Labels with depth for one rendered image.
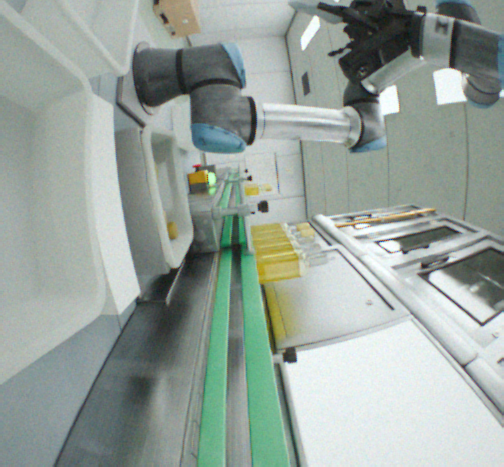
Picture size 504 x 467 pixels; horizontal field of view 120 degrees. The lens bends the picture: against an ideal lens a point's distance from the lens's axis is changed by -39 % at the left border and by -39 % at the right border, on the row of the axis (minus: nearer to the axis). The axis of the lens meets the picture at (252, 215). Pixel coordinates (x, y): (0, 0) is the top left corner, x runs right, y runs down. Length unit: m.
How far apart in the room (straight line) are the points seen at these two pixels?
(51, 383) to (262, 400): 0.21
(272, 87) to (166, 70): 6.32
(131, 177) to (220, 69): 0.29
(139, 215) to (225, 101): 0.28
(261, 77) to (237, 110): 6.38
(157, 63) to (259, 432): 0.61
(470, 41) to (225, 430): 0.50
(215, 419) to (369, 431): 0.26
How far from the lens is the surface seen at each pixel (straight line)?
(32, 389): 0.27
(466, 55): 0.36
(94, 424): 0.29
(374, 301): 0.67
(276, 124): 0.53
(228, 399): 0.28
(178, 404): 0.26
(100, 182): 0.27
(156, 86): 0.55
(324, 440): 0.42
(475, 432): 0.50
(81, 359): 0.31
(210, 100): 0.49
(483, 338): 0.72
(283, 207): 6.79
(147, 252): 0.37
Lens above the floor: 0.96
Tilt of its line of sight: 1 degrees up
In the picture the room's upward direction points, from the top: 82 degrees clockwise
